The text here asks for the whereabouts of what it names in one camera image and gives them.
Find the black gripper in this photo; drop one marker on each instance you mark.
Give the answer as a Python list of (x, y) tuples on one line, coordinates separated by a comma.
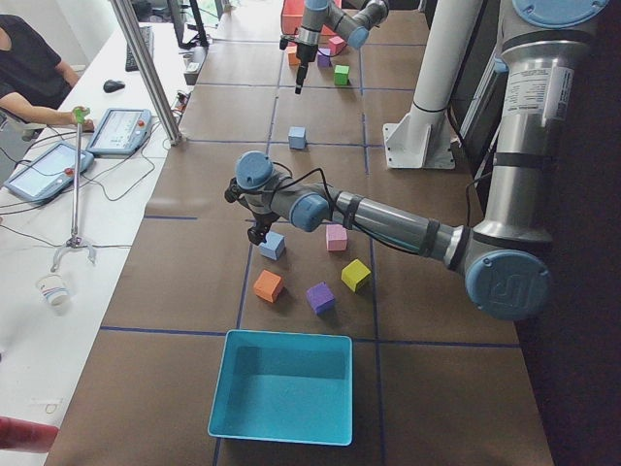
[(262, 220), (305, 54)]

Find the light blue foam block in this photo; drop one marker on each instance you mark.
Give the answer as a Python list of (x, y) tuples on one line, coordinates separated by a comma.
[(297, 137), (273, 247)]

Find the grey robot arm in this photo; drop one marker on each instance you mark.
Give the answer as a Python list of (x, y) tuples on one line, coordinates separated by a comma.
[(354, 30), (539, 45)]

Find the textured orange foam block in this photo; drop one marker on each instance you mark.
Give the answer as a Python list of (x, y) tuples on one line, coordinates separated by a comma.
[(292, 58)]

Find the purple foam block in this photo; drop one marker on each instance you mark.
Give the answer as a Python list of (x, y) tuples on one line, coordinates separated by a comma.
[(323, 59), (320, 298)]

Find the green foam block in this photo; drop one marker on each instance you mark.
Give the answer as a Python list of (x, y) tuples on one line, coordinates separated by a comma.
[(341, 75)]

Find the smooth orange foam block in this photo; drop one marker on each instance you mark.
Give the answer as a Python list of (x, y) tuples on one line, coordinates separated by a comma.
[(268, 286)]

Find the red foam block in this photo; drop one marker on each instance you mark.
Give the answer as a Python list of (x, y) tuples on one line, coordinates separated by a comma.
[(336, 44)]

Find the red storage bin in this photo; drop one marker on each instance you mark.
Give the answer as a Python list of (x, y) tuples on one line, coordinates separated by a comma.
[(292, 14)]

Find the pink foam block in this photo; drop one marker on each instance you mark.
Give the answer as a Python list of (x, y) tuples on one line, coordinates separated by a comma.
[(336, 237)]

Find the yellow foam block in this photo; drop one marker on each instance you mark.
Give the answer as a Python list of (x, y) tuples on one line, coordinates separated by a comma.
[(355, 275)]

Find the black monitor stand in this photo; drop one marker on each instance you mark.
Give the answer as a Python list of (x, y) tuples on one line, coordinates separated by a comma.
[(188, 24)]

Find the teal plastic bin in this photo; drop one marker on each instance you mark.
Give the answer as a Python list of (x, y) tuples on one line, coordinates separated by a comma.
[(284, 387)]

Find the far teach pendant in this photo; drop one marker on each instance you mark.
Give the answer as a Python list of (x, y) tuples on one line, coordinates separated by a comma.
[(120, 133)]

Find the teach pendant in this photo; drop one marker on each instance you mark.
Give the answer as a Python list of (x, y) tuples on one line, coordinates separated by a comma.
[(120, 133), (47, 176)]

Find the white side desk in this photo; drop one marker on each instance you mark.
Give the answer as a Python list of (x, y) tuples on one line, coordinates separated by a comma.
[(44, 347)]

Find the black computer mouse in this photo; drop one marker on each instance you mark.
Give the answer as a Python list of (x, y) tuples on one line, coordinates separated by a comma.
[(111, 86)]

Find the paper cup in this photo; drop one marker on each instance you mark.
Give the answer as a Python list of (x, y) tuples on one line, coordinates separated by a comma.
[(53, 289)]

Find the metal reacher grabber tool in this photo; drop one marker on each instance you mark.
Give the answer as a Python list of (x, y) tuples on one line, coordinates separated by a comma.
[(75, 242)]

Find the near teach pendant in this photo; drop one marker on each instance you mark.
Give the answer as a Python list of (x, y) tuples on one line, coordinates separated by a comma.
[(47, 176)]

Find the seated person black shirt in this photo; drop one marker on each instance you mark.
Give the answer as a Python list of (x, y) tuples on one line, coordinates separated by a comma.
[(35, 80)]

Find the aluminium frame post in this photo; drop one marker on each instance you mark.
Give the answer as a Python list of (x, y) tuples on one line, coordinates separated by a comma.
[(130, 28)]

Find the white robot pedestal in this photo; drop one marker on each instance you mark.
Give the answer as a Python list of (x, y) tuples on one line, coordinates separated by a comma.
[(421, 139)]

